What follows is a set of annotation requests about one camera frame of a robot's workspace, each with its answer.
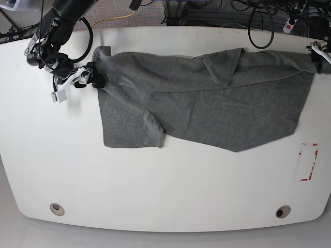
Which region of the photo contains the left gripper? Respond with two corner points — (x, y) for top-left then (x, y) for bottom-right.
(311, 41), (331, 74)

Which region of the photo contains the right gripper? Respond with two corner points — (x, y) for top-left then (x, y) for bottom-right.
(24, 33), (106, 89)

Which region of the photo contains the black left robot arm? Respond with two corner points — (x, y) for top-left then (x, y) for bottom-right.
(308, 1), (330, 74)

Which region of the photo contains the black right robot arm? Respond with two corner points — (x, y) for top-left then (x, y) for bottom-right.
(24, 0), (106, 89)

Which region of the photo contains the left table cable grommet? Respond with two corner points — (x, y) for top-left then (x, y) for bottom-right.
(50, 203), (65, 216)

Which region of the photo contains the black tripod stand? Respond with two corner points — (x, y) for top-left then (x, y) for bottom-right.
(1, 9), (39, 44)

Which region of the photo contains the yellow cable on floor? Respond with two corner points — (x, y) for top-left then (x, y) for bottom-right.
(92, 9), (136, 28)

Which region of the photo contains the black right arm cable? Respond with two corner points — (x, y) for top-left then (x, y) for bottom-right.
(38, 17), (94, 78)

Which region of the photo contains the white power strip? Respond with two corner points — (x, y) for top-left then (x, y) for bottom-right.
(283, 0), (308, 34)

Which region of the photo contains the red tape rectangle marking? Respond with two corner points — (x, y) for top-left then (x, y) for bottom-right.
(295, 143), (319, 181)

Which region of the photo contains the table cable grommet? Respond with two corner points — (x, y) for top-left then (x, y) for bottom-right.
(50, 203), (65, 216)
(275, 205), (291, 219)

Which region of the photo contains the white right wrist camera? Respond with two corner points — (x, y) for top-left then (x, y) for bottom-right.
(51, 66), (93, 103)

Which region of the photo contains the grey T-shirt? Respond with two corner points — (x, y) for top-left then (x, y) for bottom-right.
(93, 46), (317, 152)

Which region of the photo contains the right table cable grommet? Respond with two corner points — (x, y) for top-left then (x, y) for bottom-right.
(275, 205), (291, 219)

